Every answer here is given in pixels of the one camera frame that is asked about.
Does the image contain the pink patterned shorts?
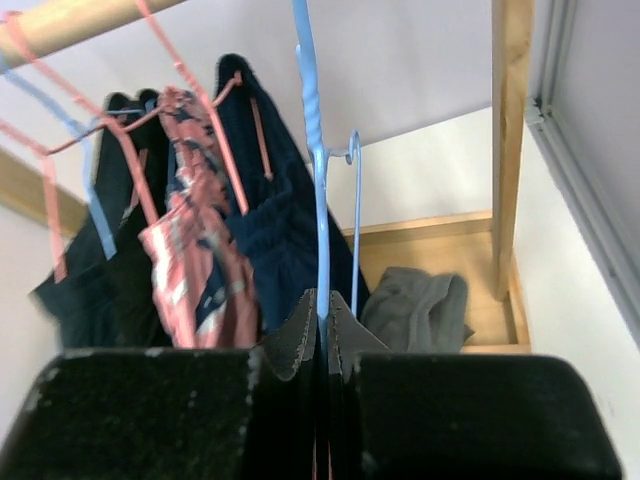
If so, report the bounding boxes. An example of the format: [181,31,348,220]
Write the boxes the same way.
[140,87,259,348]

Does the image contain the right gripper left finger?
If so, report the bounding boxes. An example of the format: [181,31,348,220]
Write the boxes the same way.
[1,291,316,479]

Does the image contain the aluminium corner profile right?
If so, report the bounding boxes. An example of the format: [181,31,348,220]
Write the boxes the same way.
[527,0,640,351]

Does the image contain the dark teal shorts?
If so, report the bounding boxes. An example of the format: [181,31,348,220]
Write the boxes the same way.
[33,217,120,348]

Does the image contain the black shorts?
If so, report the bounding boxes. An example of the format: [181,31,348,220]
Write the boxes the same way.
[87,90,171,348]

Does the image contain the blue hanger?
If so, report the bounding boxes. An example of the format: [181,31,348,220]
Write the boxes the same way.
[291,0,363,351]
[1,58,153,269]

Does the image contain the navy blue shorts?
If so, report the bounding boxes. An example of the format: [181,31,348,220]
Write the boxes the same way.
[214,53,371,346]

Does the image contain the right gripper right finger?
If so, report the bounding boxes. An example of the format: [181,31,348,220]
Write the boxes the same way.
[327,293,623,479]

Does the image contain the grey shorts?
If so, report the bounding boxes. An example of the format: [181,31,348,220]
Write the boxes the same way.
[360,267,474,354]

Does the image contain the wooden clothes rack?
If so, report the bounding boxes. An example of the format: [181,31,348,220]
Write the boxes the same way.
[1,1,534,354]

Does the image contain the pink hanger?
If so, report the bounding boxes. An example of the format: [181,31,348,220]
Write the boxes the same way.
[0,9,201,229]
[1,120,67,283]
[135,1,274,217]

